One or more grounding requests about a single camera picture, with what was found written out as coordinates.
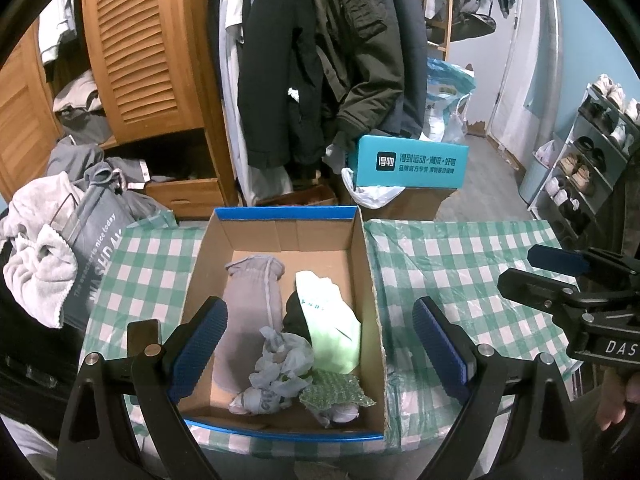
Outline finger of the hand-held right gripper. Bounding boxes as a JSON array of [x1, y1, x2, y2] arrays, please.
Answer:
[[527, 244, 640, 286], [497, 267, 596, 318]]

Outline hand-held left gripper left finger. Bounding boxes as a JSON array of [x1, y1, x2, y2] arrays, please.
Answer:
[[57, 296, 229, 480]]

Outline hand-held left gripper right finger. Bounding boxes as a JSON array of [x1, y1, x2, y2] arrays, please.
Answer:
[[413, 296, 586, 480]]

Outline grey pants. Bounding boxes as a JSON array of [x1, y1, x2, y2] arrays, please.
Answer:
[[212, 255, 285, 395]]

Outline grey-white plastic bag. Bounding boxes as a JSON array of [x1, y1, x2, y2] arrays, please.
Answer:
[[229, 326, 316, 416]]

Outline black sock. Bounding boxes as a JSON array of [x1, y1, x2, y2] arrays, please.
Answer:
[[281, 290, 321, 346]]

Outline light green plastic bag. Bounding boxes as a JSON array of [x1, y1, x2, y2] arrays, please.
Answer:
[[294, 270, 362, 375]]

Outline pale grey sock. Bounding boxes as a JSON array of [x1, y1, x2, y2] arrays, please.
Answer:
[[315, 402, 362, 429]]

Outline blue-rimmed cardboard box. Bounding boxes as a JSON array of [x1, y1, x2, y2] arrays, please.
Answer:
[[176, 205, 390, 443]]

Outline person's right hand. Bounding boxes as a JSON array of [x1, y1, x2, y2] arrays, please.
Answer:
[[595, 365, 640, 433]]

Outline black smartphone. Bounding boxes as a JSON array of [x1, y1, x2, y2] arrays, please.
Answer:
[[127, 319, 162, 361]]

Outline light blue trash bin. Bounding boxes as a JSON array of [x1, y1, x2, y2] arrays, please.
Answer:
[[517, 157, 548, 206]]

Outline green checkered tablecloth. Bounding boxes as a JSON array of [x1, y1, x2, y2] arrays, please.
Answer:
[[82, 212, 583, 456]]

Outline group of assorted shoes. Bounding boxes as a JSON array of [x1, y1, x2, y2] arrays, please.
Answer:
[[545, 74, 640, 231]]

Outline small white bin bag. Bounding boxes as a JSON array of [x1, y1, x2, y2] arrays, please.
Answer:
[[532, 140, 556, 166]]

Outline grey shoe rack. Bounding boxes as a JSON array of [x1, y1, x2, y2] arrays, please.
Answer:
[[527, 75, 640, 241]]

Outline brown cardboard box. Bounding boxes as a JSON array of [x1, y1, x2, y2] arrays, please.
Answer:
[[385, 187, 451, 221]]

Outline grey printed tote bag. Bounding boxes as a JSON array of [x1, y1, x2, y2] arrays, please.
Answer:
[[62, 185, 138, 331]]

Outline teal shoe box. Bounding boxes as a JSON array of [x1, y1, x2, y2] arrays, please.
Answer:
[[350, 135, 470, 191]]

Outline white plastic bag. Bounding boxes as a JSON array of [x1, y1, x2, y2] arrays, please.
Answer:
[[341, 167, 406, 210]]

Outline white towel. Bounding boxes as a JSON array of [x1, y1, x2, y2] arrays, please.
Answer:
[[0, 172, 81, 328]]

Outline blue white plastic sack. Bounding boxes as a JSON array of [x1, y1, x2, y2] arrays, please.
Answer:
[[425, 57, 476, 143]]

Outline white door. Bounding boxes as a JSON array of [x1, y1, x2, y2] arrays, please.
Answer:
[[487, 0, 556, 148]]

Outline grey clothes pile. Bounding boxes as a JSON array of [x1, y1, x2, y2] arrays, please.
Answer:
[[47, 142, 173, 221]]

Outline navy hanging coat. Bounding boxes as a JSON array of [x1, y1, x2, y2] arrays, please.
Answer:
[[375, 0, 428, 138]]

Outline dark hanging bag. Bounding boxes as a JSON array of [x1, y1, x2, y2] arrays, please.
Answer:
[[450, 0, 498, 43]]

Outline white hanging shirt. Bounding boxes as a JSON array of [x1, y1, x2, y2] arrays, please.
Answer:
[[205, 0, 296, 206]]

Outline grey white folded clothes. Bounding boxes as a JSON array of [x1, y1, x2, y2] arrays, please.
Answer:
[[52, 70, 113, 146]]

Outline wooden coat rack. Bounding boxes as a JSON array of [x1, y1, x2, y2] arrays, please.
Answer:
[[407, 0, 453, 51]]

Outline black hanging jacket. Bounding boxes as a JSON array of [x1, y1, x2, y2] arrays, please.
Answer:
[[237, 0, 326, 168]]

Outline olive green hanging jacket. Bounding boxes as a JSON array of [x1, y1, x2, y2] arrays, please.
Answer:
[[310, 0, 406, 146]]

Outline wooden louvered wardrobe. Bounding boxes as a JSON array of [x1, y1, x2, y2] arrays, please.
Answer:
[[0, 0, 238, 221]]

